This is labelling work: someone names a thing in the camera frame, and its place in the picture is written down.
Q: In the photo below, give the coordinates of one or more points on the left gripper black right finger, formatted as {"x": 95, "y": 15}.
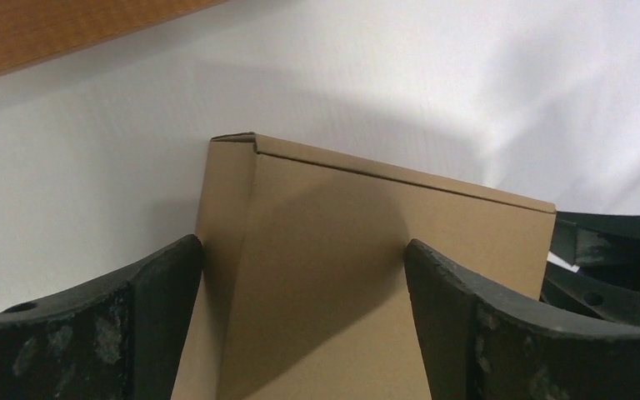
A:
{"x": 481, "y": 340}

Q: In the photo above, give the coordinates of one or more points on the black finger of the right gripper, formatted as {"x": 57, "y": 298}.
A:
{"x": 591, "y": 240}
{"x": 587, "y": 296}

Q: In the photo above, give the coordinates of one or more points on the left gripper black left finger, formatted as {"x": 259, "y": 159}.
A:
{"x": 118, "y": 336}

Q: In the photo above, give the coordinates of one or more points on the brown cardboard box sheet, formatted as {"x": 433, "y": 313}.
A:
{"x": 303, "y": 293}

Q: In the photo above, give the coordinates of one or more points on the orange wooden shelf rack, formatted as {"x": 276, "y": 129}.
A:
{"x": 32, "y": 32}

